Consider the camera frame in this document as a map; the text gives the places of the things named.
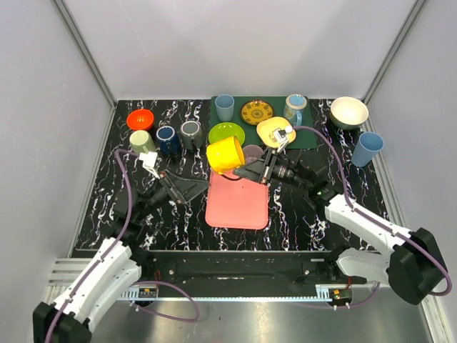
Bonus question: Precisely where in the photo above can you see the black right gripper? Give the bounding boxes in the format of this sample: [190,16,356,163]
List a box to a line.
[233,146,310,191]

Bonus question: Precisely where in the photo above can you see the yellow glass mug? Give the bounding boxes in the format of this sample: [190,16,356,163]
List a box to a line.
[206,136,246,174]

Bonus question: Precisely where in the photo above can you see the dark blue ceramic mug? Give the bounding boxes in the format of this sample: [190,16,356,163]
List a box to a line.
[156,125,181,156]

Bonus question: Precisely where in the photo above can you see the grey ceramic mug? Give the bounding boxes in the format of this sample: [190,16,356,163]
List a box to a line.
[180,121,203,151]

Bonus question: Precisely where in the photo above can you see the light green ceramic mug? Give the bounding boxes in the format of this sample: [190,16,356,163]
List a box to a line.
[129,130,156,154]

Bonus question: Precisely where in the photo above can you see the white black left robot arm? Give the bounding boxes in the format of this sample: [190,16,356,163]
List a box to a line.
[32,170,209,342]

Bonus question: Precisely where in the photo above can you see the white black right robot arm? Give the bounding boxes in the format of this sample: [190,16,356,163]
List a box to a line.
[234,149,448,305]

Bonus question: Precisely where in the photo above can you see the light blue patterned mug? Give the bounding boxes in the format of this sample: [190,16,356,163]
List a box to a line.
[283,94,308,126]

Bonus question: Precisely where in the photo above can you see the purple translucent cup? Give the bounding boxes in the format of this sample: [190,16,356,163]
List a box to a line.
[243,144,263,164]

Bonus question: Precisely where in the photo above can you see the pink plastic tray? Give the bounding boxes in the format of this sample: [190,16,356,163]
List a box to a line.
[205,171,268,230]

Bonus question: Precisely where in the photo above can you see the yellow square plate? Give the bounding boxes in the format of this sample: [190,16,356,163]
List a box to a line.
[256,116,296,149]

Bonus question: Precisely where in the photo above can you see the lime green plate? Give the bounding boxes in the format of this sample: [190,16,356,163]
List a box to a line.
[209,122,246,145]

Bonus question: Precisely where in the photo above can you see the yellow black patterned saucer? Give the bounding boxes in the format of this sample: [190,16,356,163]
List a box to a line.
[241,99,274,126]

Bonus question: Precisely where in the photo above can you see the dark green mat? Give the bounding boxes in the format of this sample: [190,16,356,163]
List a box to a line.
[209,96,317,149]

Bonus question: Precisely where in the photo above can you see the light blue cup on mat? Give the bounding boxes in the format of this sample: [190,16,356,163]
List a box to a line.
[215,94,235,121]

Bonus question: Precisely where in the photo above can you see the orange plastic bowl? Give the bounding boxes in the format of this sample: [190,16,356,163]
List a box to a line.
[126,109,154,131]

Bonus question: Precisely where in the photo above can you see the white floral ceramic bowl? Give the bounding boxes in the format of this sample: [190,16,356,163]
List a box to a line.
[330,96,369,130]

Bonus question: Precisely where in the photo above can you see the light blue plastic cup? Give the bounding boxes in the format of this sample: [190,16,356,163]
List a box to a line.
[351,132,384,167]

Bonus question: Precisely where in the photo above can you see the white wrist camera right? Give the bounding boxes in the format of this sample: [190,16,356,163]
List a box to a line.
[272,126,295,153]

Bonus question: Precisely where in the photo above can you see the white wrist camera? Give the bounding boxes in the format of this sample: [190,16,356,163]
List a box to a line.
[272,126,295,153]
[139,151,159,179]

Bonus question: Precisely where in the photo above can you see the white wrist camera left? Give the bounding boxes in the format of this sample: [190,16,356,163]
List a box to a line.
[139,151,159,179]

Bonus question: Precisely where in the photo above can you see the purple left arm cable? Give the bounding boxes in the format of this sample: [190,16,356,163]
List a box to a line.
[44,149,200,343]

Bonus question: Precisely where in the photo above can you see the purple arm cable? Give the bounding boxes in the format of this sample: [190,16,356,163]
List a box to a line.
[292,124,451,310]
[44,149,200,343]

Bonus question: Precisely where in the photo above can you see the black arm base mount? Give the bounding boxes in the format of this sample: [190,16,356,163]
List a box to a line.
[142,249,368,287]

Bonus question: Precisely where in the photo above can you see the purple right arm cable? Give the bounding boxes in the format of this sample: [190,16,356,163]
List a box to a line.
[292,124,451,310]

